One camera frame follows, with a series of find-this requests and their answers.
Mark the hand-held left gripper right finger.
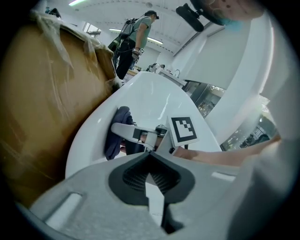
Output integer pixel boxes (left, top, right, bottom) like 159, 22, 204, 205
150, 151, 249, 240

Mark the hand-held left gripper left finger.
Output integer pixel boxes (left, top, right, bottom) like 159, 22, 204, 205
29, 151, 165, 240

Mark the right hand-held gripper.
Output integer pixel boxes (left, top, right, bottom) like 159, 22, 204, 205
111, 115, 201, 155

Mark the dark wiping cloth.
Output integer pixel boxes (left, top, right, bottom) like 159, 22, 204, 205
104, 105, 141, 162

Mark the white bathtub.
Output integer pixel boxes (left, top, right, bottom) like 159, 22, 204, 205
65, 71, 223, 180

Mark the person's right forearm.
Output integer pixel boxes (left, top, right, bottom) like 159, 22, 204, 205
175, 135, 282, 167

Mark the person's white t-shirt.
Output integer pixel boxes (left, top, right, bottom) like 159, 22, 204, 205
228, 138, 300, 240

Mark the large cardboard box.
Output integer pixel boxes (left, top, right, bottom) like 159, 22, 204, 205
0, 11, 119, 208

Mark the dark-framed window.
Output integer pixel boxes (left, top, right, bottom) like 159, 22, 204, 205
187, 81, 281, 150

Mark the blue face mask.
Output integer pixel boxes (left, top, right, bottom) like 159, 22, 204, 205
210, 17, 244, 33

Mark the person's face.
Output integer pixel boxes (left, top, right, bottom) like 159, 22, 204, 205
194, 0, 265, 22

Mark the black head camera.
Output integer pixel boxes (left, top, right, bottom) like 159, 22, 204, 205
175, 3, 205, 33

